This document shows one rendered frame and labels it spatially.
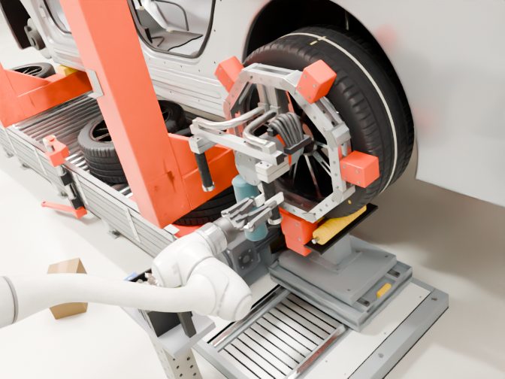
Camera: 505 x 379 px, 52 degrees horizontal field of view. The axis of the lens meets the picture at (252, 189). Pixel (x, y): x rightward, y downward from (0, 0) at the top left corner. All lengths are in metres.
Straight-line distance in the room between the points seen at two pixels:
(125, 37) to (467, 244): 1.77
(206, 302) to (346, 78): 0.78
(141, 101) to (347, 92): 0.75
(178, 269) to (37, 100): 2.64
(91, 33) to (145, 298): 0.93
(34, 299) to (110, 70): 0.93
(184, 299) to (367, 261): 1.13
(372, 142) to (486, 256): 1.14
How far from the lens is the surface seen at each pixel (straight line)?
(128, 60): 1.86
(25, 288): 1.14
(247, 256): 2.16
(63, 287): 1.18
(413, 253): 2.57
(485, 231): 2.71
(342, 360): 2.05
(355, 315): 2.09
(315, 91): 1.51
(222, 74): 1.83
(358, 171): 1.54
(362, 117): 1.57
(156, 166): 2.00
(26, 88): 3.81
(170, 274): 1.35
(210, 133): 1.67
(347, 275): 2.14
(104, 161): 3.04
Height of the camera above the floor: 1.68
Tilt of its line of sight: 32 degrees down
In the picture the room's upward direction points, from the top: 13 degrees counter-clockwise
